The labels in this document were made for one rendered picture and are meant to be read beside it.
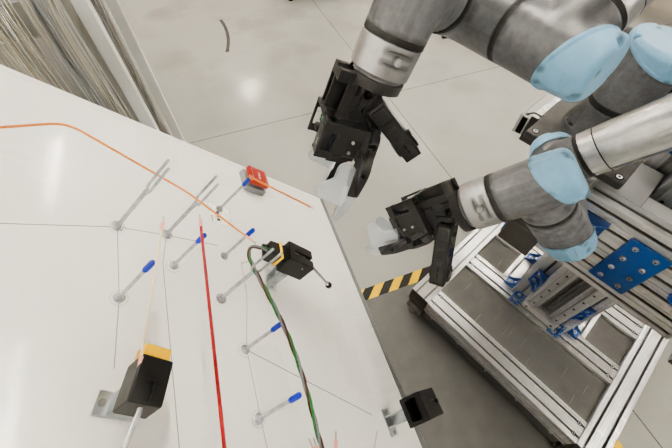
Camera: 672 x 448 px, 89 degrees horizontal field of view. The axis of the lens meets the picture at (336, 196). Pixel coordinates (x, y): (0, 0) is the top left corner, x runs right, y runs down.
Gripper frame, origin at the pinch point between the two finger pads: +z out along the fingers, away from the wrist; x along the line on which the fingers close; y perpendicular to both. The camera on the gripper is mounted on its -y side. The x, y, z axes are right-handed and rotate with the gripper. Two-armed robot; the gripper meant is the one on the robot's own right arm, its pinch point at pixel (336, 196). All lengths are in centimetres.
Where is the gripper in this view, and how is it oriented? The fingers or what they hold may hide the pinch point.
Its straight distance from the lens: 54.4
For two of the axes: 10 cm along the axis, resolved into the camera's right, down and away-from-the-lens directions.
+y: -9.2, -1.6, -3.6
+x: 1.8, 6.6, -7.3
